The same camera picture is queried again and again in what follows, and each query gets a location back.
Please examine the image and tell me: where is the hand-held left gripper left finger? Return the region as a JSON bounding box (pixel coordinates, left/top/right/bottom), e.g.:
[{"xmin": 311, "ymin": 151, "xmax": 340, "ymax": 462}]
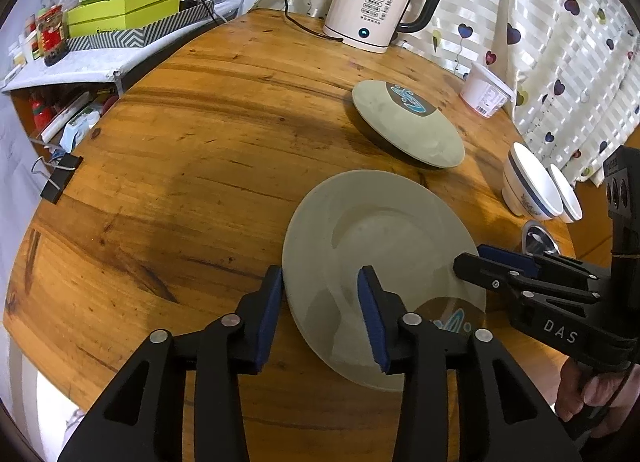
[{"xmin": 57, "ymin": 266, "xmax": 286, "ymax": 462}]

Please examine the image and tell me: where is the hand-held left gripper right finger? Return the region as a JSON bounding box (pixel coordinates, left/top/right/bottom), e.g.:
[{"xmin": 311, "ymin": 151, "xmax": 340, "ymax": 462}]
[{"xmin": 356, "ymin": 266, "xmax": 583, "ymax": 462}]

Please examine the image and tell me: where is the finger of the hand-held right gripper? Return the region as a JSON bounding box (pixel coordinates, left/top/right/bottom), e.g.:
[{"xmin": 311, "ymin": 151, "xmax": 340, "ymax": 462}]
[
  {"xmin": 477, "ymin": 243, "xmax": 598, "ymax": 283},
  {"xmin": 454, "ymin": 253, "xmax": 601, "ymax": 308}
]

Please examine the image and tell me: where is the small stainless steel bowl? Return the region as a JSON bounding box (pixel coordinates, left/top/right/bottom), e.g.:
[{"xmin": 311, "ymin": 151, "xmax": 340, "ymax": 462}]
[{"xmin": 521, "ymin": 223, "xmax": 559, "ymax": 255}]

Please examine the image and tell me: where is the white bowl with blue rim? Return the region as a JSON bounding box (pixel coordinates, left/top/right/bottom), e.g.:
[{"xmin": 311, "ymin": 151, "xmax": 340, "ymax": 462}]
[
  {"xmin": 547, "ymin": 163, "xmax": 584, "ymax": 223},
  {"xmin": 501, "ymin": 142, "xmax": 568, "ymax": 220}
]

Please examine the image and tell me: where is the grey-green plate with blue motif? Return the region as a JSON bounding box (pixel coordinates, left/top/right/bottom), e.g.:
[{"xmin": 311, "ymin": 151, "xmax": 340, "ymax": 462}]
[
  {"xmin": 351, "ymin": 79, "xmax": 466, "ymax": 170},
  {"xmin": 281, "ymin": 169, "xmax": 488, "ymax": 392}
]

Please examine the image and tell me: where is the person's right hand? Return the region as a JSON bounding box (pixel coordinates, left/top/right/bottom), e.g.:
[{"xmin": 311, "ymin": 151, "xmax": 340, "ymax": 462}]
[{"xmin": 557, "ymin": 357, "xmax": 640, "ymax": 438}]

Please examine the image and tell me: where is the white plastic tub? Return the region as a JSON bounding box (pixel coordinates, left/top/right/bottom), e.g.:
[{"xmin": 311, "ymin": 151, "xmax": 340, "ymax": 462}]
[{"xmin": 460, "ymin": 62, "xmax": 516, "ymax": 118}]

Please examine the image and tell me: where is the black binder clip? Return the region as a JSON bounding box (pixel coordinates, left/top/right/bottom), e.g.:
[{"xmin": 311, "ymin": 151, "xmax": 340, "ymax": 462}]
[{"xmin": 32, "ymin": 154, "xmax": 83, "ymax": 203}]

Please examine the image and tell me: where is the heart-print striped curtain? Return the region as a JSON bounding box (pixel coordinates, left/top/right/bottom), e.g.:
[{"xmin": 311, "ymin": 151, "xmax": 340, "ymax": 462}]
[{"xmin": 245, "ymin": 0, "xmax": 640, "ymax": 188}]

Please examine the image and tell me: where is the tissue pack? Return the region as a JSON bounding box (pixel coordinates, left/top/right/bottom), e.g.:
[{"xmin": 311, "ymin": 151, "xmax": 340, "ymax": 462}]
[{"xmin": 60, "ymin": 112, "xmax": 101, "ymax": 150}]

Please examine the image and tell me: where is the small red bottle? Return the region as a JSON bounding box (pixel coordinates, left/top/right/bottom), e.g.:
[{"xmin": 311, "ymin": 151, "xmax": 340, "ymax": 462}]
[{"xmin": 30, "ymin": 97, "xmax": 56, "ymax": 130}]

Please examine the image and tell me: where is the zigzag patterned box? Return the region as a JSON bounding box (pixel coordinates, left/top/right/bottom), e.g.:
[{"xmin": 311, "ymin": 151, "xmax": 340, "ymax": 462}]
[{"xmin": 65, "ymin": 0, "xmax": 216, "ymax": 50}]

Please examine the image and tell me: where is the white shelf board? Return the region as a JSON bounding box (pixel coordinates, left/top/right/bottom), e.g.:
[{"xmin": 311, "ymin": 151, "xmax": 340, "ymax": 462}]
[{"xmin": 0, "ymin": 42, "xmax": 151, "ymax": 93}]

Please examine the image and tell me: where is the lime green flat box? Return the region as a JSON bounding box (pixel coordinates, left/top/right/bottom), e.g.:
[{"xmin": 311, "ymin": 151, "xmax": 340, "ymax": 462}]
[{"xmin": 66, "ymin": 0, "xmax": 183, "ymax": 38}]

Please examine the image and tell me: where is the small red packet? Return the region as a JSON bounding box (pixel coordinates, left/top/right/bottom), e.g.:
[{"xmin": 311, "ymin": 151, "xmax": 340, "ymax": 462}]
[{"xmin": 35, "ymin": 7, "xmax": 68, "ymax": 65}]

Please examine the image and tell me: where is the black kettle power cable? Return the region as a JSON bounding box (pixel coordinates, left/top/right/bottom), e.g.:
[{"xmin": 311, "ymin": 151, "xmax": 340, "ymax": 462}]
[{"xmin": 282, "ymin": 0, "xmax": 346, "ymax": 45}]

